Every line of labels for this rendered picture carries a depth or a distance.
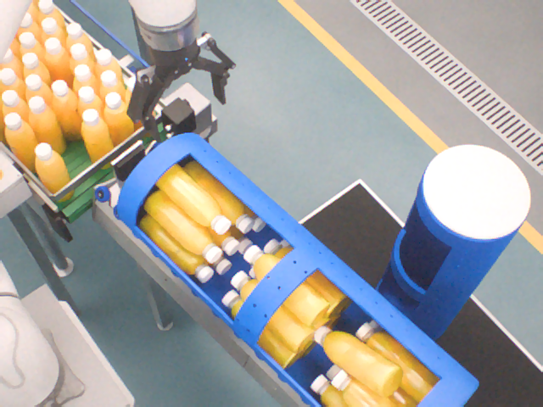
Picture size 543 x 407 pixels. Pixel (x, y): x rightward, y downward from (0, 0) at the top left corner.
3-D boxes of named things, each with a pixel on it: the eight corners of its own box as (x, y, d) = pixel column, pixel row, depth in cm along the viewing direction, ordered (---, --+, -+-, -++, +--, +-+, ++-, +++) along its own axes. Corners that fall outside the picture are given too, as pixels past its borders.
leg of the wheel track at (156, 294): (164, 334, 277) (143, 268, 222) (153, 323, 279) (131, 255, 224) (176, 323, 279) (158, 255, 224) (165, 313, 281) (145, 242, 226)
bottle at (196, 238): (138, 207, 175) (195, 263, 169) (158, 184, 175) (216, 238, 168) (150, 213, 182) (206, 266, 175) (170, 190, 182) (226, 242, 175)
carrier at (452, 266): (413, 258, 278) (355, 301, 269) (475, 127, 201) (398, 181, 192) (466, 315, 268) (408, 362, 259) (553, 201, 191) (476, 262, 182)
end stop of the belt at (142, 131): (57, 202, 195) (54, 196, 193) (55, 200, 196) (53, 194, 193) (170, 114, 209) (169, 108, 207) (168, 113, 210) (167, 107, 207)
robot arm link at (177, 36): (122, 1, 107) (130, 30, 113) (154, 37, 104) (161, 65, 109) (175, -26, 110) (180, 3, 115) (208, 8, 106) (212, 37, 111)
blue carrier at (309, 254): (384, 488, 165) (400, 479, 139) (129, 237, 192) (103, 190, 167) (465, 396, 172) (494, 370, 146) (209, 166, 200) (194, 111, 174)
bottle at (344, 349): (390, 365, 148) (322, 320, 162) (374, 397, 148) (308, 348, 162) (409, 369, 153) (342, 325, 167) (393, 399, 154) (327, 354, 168)
